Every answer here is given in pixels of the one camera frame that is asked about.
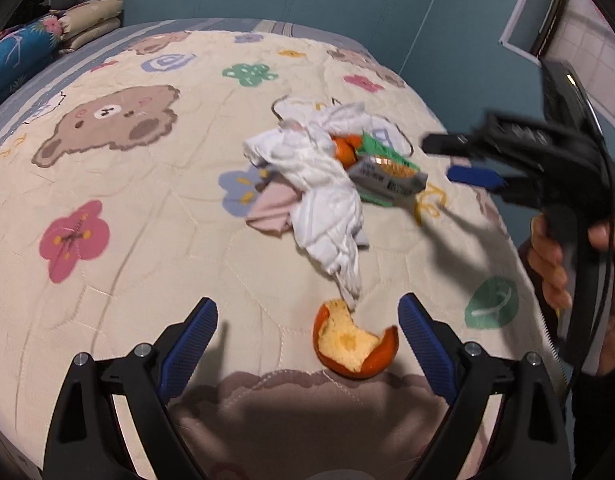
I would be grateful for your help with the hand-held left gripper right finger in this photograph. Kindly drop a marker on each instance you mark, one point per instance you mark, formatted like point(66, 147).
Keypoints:
point(427, 355)

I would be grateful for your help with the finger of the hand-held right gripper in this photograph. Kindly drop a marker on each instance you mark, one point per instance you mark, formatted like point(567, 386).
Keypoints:
point(475, 176)
point(447, 144)

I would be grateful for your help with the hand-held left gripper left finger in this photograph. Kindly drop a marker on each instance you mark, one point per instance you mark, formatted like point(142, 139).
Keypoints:
point(187, 355)

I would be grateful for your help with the green grey snack packet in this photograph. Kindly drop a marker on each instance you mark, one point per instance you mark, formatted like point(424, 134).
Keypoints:
point(387, 182)

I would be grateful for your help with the orange peel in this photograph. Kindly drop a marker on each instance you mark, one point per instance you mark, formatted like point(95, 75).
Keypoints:
point(347, 345)

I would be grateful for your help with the small orange fruit piece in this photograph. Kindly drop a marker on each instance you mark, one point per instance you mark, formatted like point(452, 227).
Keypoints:
point(345, 152)

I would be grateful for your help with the white tissue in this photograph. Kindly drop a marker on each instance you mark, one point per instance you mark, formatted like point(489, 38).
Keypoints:
point(342, 117)

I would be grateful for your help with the pink paper scrap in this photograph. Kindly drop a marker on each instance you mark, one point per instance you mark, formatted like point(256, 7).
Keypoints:
point(272, 210)

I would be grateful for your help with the person's right hand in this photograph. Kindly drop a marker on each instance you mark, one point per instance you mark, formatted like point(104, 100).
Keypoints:
point(547, 265)

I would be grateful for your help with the bear printed blanket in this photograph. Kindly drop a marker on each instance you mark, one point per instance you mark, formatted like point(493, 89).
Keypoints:
point(137, 260)

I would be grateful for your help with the frosted window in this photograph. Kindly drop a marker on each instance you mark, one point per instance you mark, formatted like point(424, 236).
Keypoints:
point(587, 35)

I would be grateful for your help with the blue floral folded quilt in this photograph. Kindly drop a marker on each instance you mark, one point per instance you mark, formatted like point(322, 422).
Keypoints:
point(17, 55)

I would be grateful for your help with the beige folded pillows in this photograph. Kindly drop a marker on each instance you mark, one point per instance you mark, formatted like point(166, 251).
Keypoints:
point(87, 20)

